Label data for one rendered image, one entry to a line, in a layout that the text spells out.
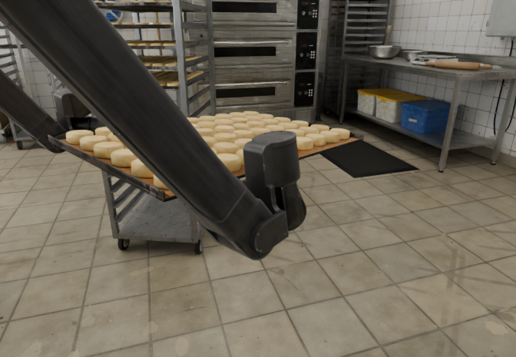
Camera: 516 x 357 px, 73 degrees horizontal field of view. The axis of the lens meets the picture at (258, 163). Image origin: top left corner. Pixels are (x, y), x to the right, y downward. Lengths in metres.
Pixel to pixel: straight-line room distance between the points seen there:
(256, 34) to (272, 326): 3.10
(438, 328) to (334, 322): 0.45
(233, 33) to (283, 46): 0.59
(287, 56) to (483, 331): 3.18
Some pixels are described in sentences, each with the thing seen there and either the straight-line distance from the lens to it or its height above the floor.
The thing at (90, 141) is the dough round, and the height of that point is 1.02.
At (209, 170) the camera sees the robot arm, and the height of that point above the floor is 1.08.
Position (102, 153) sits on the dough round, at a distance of 0.66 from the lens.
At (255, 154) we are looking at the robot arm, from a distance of 0.42.
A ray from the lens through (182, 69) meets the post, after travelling 1.67.
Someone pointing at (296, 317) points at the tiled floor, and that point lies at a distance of 1.73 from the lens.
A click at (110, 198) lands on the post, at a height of 0.37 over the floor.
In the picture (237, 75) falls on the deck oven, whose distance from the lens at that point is 4.00.
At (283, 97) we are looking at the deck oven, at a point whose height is 0.47.
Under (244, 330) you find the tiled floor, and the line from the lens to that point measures 1.67.
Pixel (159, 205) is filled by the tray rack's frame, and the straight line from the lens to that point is 2.36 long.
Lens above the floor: 1.21
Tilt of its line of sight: 21 degrees down
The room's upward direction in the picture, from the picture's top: straight up
